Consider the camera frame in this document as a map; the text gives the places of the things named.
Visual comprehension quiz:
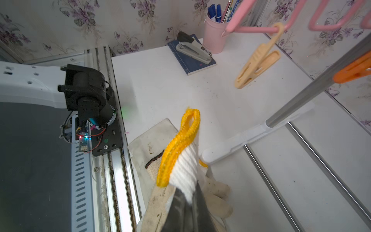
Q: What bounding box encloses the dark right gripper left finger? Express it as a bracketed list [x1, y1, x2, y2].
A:
[161, 188, 191, 232]

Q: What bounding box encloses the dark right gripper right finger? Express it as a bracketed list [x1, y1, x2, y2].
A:
[191, 183, 216, 232]

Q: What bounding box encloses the white glove yellow cuff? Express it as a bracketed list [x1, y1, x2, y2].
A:
[156, 108, 207, 204]

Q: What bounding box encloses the beige glove black cuff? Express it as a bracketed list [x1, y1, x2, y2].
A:
[137, 161, 233, 232]

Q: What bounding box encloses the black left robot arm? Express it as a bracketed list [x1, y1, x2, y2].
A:
[1, 61, 117, 127]

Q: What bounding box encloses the pink wavy hanger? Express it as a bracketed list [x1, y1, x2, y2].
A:
[222, 0, 365, 37]

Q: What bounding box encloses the small circuit board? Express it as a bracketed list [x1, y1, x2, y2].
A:
[78, 132, 90, 152]

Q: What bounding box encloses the white steel drying rack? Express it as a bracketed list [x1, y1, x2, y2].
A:
[199, 31, 371, 232]

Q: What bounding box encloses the grey white stapler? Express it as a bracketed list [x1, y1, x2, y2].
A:
[176, 32, 212, 64]

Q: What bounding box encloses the tan plastic clothespin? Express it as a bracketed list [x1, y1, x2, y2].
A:
[234, 23, 285, 89]

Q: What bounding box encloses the pink metal pen bucket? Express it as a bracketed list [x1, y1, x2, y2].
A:
[203, 16, 228, 55]

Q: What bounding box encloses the orange plastic clothespin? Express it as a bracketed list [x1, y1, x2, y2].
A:
[332, 51, 371, 84]

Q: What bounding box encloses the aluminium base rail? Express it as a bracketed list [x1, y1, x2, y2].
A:
[71, 45, 142, 232]

